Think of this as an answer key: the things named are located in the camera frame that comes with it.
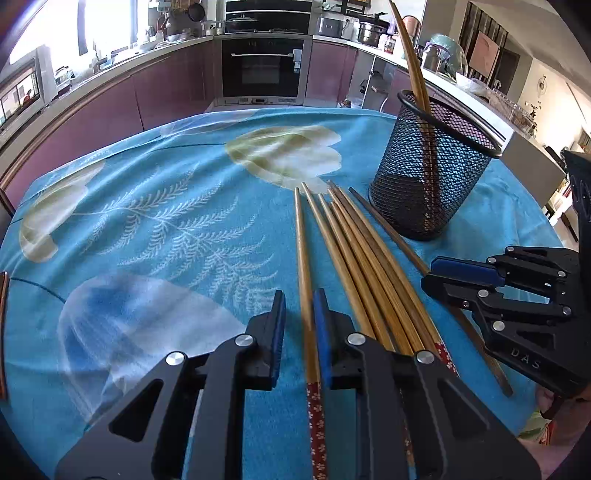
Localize black mesh utensil holder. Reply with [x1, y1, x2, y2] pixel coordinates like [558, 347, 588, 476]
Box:
[368, 89, 503, 241]

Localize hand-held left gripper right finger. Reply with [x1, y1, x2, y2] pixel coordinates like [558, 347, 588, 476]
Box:
[313, 288, 542, 480]

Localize person's right forearm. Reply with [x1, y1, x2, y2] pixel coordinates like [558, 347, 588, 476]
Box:
[517, 429, 591, 480]

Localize wok with glass lid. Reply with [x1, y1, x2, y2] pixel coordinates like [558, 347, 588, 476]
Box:
[225, 14, 258, 32]

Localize person's right hand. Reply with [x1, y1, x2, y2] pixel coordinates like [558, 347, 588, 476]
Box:
[537, 388, 591, 446]

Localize blue floral tablecloth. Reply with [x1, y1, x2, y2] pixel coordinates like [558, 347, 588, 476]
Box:
[0, 107, 568, 480]

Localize dark brown wooden chopstick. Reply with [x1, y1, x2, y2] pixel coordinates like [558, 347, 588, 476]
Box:
[348, 186, 514, 398]

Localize black built-in oven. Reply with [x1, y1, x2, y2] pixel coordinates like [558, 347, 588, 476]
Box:
[221, 37, 308, 100]

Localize kitchen window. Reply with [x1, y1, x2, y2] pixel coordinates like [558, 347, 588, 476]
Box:
[9, 0, 155, 66]

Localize white kitchen counter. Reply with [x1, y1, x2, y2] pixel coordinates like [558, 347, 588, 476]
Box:
[360, 46, 570, 208]

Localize pink picture board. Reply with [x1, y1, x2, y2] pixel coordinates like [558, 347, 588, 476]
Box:
[475, 30, 498, 71]

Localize black range hood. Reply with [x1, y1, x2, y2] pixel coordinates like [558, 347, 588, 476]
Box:
[225, 0, 315, 34]

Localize purple kitchen cabinets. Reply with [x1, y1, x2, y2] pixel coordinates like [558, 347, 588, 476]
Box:
[0, 34, 362, 209]

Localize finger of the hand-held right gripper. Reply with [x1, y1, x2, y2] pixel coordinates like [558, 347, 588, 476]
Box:
[420, 272, 591, 398]
[431, 246, 581, 301]

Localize teal glass dome cover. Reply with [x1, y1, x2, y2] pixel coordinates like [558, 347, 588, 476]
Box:
[429, 32, 469, 80]

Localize silver box appliance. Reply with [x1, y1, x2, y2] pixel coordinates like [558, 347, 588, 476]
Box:
[316, 17, 345, 38]

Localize steel kettle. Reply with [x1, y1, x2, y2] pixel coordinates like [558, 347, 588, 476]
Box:
[420, 41, 451, 73]

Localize clear plastic container rack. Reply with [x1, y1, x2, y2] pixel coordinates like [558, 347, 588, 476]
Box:
[488, 91, 533, 126]

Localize stainless steel pot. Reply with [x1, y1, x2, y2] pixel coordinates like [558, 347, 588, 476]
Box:
[357, 20, 387, 48]

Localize pale green bag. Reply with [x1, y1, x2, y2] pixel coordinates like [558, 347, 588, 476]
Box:
[519, 410, 553, 440]

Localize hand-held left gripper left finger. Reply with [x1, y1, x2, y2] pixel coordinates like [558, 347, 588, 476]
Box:
[54, 290, 287, 480]

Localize microwave oven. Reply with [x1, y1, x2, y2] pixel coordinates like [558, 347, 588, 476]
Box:
[0, 56, 46, 136]

